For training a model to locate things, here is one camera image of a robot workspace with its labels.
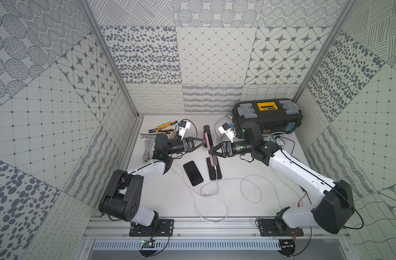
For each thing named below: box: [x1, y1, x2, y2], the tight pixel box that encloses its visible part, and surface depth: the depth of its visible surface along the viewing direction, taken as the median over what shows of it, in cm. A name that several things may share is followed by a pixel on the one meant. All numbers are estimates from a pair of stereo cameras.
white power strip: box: [262, 135, 278, 144], surface depth 100 cm
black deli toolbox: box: [231, 98, 304, 138], surface depth 100 cm
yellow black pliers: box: [148, 120, 178, 134], surface depth 113 cm
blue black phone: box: [182, 160, 204, 187], surface depth 95 cm
